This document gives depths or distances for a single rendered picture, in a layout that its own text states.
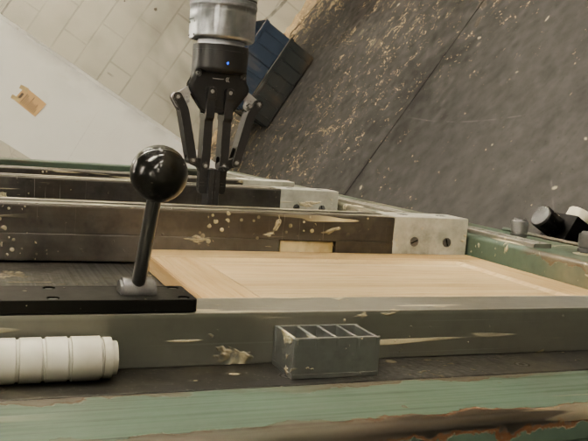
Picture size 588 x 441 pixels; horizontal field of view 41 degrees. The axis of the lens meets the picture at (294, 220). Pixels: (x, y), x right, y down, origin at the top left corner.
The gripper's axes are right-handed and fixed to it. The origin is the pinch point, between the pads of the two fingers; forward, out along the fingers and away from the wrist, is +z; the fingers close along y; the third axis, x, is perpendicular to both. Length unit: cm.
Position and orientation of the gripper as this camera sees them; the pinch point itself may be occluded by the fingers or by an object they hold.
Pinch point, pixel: (210, 193)
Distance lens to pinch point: 108.0
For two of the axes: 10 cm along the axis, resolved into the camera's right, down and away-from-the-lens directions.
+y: -9.2, -0.3, -3.8
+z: -0.8, 9.9, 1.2
